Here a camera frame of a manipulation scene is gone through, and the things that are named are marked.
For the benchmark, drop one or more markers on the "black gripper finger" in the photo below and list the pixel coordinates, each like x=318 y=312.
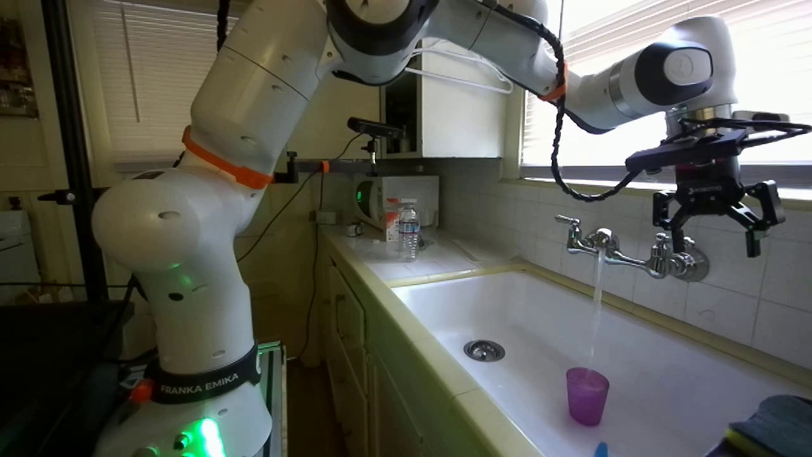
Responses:
x=757 y=223
x=668 y=219

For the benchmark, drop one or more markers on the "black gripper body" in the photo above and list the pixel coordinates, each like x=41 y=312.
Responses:
x=709 y=190

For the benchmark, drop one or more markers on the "chrome wall-mounted tap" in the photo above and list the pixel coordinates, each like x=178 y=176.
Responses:
x=649 y=255

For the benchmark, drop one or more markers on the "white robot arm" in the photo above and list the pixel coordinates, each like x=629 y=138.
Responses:
x=176 y=228

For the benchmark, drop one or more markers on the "white window blinds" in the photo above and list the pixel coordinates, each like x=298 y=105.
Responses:
x=771 y=49

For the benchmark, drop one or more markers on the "white ceramic sink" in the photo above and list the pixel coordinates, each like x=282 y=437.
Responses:
x=668 y=397

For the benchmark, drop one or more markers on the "purple plastic cup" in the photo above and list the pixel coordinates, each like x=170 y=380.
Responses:
x=587 y=395

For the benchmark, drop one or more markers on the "blue sponge cloth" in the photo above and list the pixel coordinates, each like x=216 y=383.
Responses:
x=779 y=427

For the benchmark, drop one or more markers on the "metal sink drain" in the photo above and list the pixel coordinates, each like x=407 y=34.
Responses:
x=485 y=351

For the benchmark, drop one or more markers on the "clear plastic water bottle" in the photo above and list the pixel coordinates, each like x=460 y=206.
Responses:
x=409 y=230

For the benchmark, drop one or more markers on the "white appliance with green light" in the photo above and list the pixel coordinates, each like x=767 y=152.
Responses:
x=380 y=194

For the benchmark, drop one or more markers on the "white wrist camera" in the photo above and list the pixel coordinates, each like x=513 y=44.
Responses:
x=770 y=121

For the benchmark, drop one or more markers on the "black camera on stand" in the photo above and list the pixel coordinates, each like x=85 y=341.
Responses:
x=376 y=130

